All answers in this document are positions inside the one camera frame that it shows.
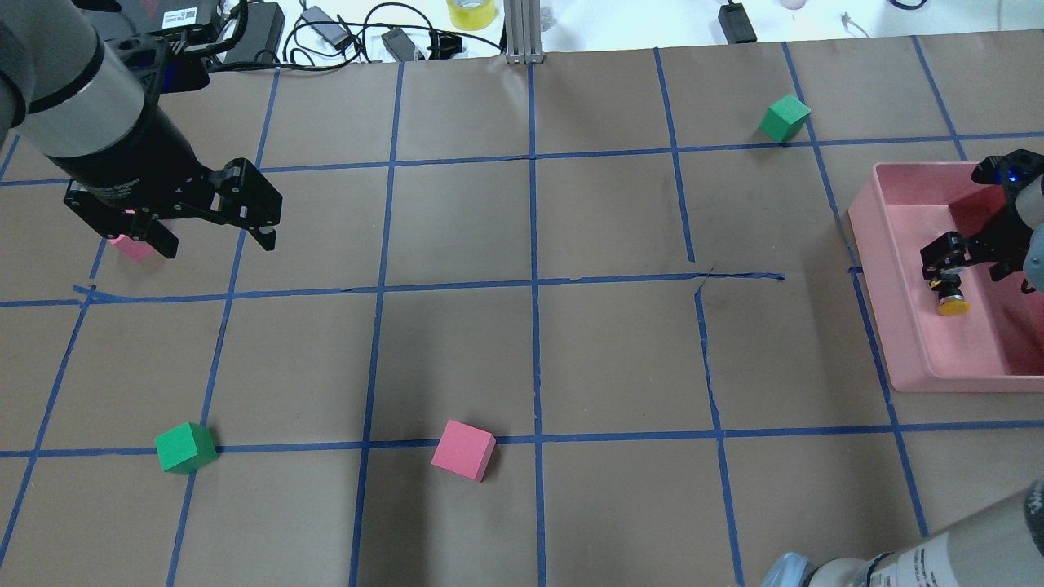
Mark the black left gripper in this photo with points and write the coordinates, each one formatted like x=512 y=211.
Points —
x=137 y=155

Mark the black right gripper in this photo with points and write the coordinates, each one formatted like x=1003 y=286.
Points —
x=1001 y=238

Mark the yellow push button switch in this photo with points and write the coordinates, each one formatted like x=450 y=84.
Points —
x=950 y=299

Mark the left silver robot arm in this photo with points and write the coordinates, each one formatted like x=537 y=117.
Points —
x=92 y=108

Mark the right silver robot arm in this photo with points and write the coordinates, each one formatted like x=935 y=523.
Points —
x=997 y=546

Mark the pink cube far side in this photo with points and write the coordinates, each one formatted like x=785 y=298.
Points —
x=137 y=251

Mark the pink plastic bin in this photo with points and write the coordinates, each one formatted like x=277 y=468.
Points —
x=946 y=324

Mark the green cube near bin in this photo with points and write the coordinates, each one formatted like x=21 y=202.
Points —
x=784 y=118

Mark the green cube near base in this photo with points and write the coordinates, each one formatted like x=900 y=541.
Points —
x=185 y=448

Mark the black power adapter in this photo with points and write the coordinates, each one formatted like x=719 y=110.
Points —
x=735 y=23

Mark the yellow tape roll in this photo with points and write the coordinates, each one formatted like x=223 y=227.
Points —
x=468 y=15

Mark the pink cube near bases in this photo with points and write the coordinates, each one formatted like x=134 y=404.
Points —
x=464 y=450

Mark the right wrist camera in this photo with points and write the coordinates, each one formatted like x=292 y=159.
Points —
x=1015 y=170

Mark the aluminium frame post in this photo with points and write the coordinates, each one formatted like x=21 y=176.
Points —
x=522 y=32

